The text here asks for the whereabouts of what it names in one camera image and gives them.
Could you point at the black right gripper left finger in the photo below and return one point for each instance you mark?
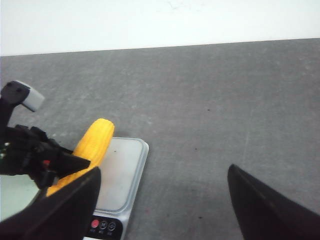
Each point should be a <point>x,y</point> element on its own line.
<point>64,215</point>

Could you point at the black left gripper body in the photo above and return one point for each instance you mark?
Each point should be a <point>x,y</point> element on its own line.
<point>29,151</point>

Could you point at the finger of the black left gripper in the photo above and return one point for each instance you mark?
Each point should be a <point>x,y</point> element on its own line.
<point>64,163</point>

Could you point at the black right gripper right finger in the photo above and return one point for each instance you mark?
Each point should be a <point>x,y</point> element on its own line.
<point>265,214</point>

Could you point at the yellow corn cob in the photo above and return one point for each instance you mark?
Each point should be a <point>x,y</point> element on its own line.
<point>92,147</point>

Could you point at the green oval plate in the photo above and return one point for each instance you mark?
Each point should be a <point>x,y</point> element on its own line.
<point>16,193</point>

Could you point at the silver digital kitchen scale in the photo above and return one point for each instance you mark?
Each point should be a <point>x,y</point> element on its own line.
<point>121,172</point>

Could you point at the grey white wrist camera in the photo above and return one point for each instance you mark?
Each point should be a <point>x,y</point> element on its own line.
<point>16,93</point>

